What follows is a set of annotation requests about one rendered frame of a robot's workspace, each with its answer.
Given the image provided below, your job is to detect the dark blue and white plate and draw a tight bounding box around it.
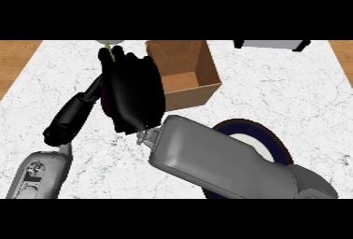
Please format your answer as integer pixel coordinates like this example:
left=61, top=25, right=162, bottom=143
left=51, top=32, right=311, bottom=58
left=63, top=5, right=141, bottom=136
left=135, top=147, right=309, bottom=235
left=201, top=118, right=296, bottom=200

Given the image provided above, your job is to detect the brown cardboard box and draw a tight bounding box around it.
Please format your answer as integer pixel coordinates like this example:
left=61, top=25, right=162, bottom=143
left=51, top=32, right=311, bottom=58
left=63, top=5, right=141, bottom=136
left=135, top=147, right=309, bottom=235
left=145, top=40, right=224, bottom=112

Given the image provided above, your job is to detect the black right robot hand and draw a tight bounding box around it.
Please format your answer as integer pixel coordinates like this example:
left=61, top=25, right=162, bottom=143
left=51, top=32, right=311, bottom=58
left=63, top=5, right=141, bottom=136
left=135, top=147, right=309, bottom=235
left=97, top=45, right=167, bottom=135

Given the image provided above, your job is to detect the pale grey round object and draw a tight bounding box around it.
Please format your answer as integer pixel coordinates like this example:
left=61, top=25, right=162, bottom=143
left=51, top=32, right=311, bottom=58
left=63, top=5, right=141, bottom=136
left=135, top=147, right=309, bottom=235
left=95, top=39, right=128, bottom=46

